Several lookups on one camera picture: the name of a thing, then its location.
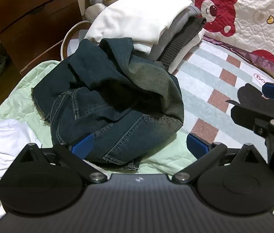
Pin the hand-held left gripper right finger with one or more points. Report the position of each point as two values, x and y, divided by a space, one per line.
196 146

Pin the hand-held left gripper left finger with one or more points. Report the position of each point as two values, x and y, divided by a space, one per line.
83 146

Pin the dark blue denim jeans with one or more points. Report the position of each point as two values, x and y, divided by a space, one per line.
127 97

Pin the red bear print quilt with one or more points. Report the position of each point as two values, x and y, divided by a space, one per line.
260 12

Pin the white crumpled cloth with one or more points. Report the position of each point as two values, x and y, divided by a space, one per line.
3 138

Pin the light green quilted blanket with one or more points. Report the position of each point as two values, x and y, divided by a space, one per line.
17 97

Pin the dark grey ribbed knit sweater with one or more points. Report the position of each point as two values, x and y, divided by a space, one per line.
183 38

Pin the brown wooden dresser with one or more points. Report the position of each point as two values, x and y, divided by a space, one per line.
30 17

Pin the cream nightstand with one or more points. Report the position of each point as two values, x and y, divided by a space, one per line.
82 0

